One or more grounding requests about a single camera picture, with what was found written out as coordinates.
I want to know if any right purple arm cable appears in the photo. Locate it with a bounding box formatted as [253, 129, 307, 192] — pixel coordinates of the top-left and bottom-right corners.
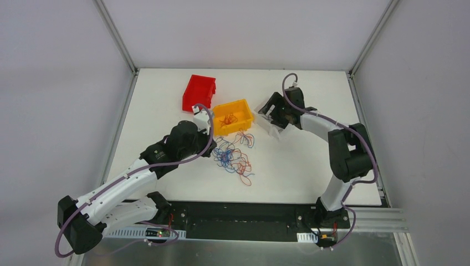
[282, 73, 379, 250]

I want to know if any white plastic bin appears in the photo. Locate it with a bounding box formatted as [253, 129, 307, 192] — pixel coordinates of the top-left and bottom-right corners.
[254, 110, 287, 141]

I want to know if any blue orange cable bundle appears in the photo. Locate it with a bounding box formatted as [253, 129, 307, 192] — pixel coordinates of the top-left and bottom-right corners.
[212, 129, 256, 187]

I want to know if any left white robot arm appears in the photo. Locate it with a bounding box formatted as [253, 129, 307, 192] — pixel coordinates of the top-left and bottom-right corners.
[54, 118, 216, 258]

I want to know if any red orange cable clump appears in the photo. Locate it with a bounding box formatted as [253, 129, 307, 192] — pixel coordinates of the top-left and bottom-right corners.
[220, 113, 238, 127]

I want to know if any yellow plastic bin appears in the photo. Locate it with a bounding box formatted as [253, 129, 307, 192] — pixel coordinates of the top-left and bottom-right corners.
[212, 99, 254, 136]

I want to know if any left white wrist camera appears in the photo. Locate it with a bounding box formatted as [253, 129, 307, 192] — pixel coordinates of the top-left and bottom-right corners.
[192, 105, 212, 135]

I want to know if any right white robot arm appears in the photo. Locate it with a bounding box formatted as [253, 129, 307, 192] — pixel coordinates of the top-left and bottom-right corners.
[256, 86, 373, 227]

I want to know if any red plastic bin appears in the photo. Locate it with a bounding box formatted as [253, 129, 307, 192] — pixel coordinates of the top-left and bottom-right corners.
[182, 74, 216, 112]

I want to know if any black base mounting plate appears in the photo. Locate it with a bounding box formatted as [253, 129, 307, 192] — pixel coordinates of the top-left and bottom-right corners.
[149, 201, 350, 242]

